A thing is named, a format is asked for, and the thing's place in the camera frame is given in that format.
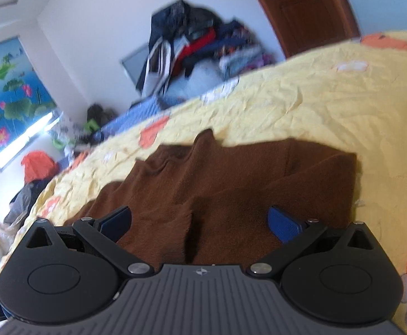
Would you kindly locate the black bag on floor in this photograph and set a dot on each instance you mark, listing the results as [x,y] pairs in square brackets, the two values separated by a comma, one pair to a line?
[98,117]

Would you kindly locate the grey framed panel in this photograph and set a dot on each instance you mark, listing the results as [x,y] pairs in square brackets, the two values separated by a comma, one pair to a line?
[134,62]

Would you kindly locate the blue quilted blanket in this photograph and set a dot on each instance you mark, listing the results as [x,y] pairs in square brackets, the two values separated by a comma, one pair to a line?
[138,112]

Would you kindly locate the lotus flower wall poster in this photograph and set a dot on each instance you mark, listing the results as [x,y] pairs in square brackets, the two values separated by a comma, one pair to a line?
[26,106]

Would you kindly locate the yellow patterned bed quilt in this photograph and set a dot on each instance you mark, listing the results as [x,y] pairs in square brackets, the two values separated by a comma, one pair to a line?
[350,96]

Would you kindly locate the green plastic stool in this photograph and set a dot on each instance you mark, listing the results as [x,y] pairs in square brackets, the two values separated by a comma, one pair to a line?
[70,134]

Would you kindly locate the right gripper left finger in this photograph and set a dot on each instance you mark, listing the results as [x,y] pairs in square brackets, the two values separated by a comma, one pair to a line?
[100,237]

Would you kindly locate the brown knit sweater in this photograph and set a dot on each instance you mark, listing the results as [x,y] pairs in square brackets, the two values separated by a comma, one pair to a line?
[206,204]

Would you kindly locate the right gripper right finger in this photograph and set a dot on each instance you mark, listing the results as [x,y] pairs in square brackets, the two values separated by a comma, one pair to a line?
[296,237]

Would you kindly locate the brown wooden door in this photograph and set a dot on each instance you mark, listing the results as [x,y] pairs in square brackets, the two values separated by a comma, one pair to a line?
[301,25]

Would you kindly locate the orange plastic bag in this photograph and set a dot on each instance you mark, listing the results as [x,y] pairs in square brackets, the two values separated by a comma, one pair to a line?
[38,165]

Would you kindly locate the pile of clothes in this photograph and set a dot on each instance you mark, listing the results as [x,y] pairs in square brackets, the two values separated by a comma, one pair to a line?
[184,36]

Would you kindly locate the dark clothes beside bed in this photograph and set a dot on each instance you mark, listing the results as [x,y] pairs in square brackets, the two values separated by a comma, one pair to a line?
[22,203]

